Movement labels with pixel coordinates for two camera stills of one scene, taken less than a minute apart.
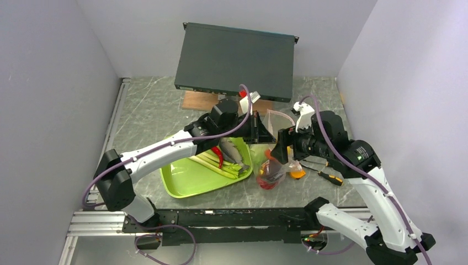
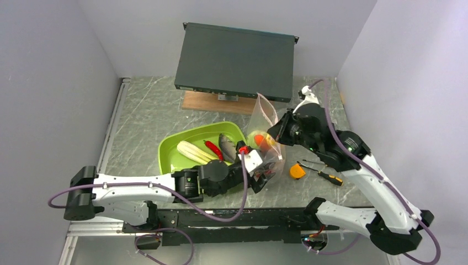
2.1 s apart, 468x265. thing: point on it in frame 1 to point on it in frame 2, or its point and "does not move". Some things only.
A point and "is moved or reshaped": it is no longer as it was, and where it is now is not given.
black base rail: x=225 y=227 does not move
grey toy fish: x=230 y=153 does not move
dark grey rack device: x=218 y=59 does not move
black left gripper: x=258 y=132 to x=257 y=185
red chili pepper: x=218 y=151 does not move
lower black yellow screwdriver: x=331 y=178 does not move
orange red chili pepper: x=267 y=153 is moved or reshaped
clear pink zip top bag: x=269 y=171 is moved or reshaped
